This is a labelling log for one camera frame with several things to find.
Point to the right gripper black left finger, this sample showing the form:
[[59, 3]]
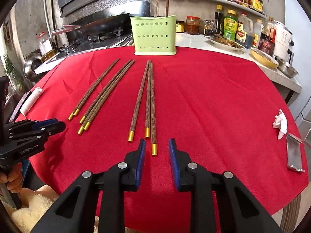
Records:
[[75, 209]]

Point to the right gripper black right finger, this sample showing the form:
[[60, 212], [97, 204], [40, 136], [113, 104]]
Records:
[[218, 201]]

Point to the white kitchen appliance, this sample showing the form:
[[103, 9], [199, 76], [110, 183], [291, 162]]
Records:
[[283, 43]]

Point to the person's left hand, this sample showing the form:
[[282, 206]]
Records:
[[13, 179]]

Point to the white roll of tape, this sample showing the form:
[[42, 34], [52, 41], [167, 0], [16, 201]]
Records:
[[33, 97]]

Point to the smartphone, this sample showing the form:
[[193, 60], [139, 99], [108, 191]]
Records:
[[14, 115]]

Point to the red tablecloth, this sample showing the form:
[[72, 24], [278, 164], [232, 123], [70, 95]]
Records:
[[219, 108]]

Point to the cooking oil bottle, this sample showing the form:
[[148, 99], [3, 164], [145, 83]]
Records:
[[46, 46]]

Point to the crumpled white tissue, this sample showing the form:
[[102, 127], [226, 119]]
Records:
[[281, 124]]

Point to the gas stove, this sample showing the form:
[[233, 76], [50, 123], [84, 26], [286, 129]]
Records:
[[96, 44]]

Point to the yellow bowl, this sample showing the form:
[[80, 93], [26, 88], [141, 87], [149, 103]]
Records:
[[263, 58]]

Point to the plate of cooked food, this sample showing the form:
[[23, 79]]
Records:
[[224, 43]]

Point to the green plastic utensil holder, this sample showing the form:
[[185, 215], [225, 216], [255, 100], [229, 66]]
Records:
[[154, 36]]

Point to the steel wok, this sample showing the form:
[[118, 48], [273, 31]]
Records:
[[100, 26]]

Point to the steel bowl with food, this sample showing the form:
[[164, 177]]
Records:
[[286, 68]]

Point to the large soy sauce jug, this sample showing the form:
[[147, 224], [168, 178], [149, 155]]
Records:
[[245, 33]]

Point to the brown sauce glass jar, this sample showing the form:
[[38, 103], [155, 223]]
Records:
[[193, 25]]

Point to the green sauce bottle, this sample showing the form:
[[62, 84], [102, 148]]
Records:
[[230, 25]]

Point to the dark soy sauce bottle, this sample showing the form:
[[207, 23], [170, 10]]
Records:
[[219, 19]]

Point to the white refrigerator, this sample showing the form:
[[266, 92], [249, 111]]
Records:
[[299, 24]]

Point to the metal bracket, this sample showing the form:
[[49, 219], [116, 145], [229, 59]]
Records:
[[294, 161]]

